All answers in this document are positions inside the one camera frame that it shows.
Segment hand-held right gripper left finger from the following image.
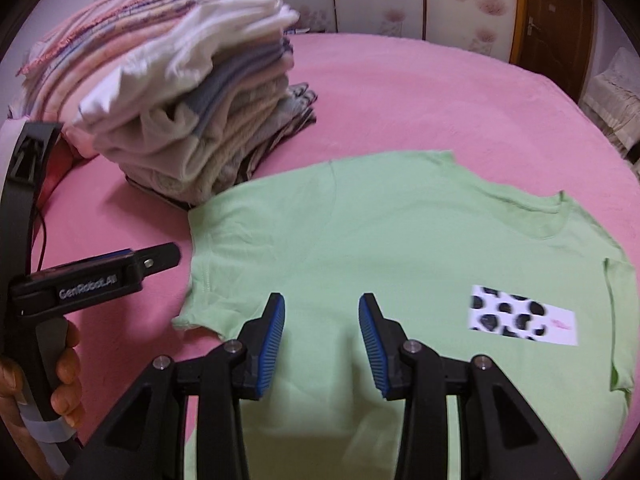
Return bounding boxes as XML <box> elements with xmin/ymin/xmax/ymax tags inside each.
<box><xmin>65</xmin><ymin>291</ymin><xmax>287</xmax><ymax>480</ymax></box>

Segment stack of folded clothes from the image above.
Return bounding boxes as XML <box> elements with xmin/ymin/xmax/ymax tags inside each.
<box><xmin>75</xmin><ymin>0</ymin><xmax>319</xmax><ymax>211</ymax></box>

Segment pink bed blanket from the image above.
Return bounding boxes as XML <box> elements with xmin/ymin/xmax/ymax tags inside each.
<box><xmin>0</xmin><ymin>30</ymin><xmax>640</xmax><ymax>480</ymax></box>

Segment person's left hand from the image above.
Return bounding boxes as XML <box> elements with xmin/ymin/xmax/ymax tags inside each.
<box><xmin>0</xmin><ymin>320</ymin><xmax>84</xmax><ymax>431</ymax></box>

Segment red pillow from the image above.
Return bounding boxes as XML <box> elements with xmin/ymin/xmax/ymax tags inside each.
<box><xmin>37</xmin><ymin>135</ymin><xmax>86</xmax><ymax>211</ymax></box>

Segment light green t-shirt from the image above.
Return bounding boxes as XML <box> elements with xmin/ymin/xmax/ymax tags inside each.
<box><xmin>171</xmin><ymin>149</ymin><xmax>638</xmax><ymax>480</ymax></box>

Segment cream covered chair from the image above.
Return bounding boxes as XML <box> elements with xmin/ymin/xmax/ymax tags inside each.
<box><xmin>577</xmin><ymin>47</ymin><xmax>640</xmax><ymax>173</ymax></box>

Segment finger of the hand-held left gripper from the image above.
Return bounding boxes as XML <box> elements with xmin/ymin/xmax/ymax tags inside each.
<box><xmin>96</xmin><ymin>241</ymin><xmax>182</xmax><ymax>284</ymax></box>

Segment stack of folded striped blankets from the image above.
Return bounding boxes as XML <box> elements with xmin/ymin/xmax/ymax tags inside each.
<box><xmin>15</xmin><ymin>0</ymin><xmax>201</xmax><ymax>161</ymax></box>

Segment brown wooden door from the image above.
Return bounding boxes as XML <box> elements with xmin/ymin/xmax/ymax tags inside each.
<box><xmin>510</xmin><ymin>0</ymin><xmax>599</xmax><ymax>106</ymax></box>

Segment thin black cable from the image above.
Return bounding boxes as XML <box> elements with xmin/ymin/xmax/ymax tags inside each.
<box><xmin>29</xmin><ymin>180</ymin><xmax>51</xmax><ymax>272</ymax></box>

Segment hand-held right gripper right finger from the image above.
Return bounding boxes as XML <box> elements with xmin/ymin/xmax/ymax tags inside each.
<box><xmin>357</xmin><ymin>292</ymin><xmax>571</xmax><ymax>480</ymax></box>

